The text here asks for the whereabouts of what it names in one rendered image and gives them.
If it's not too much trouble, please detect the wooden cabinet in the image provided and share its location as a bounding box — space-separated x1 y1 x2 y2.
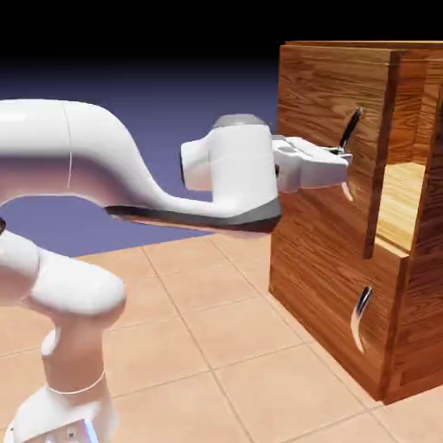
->
268 40 443 405

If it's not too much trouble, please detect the small wooden cabinet door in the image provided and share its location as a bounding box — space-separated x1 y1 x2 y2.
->
268 215 410 405

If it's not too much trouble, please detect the dark curved metal handle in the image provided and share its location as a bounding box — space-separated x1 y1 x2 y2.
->
337 107 365 202

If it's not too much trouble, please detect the large wooden cabinet door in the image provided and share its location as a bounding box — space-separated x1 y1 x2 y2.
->
276 43 403 260

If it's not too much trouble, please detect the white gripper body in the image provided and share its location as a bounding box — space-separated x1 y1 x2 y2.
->
278 137 354 194

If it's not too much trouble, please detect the silver curved metal handle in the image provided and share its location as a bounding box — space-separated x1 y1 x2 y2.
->
350 285 376 355

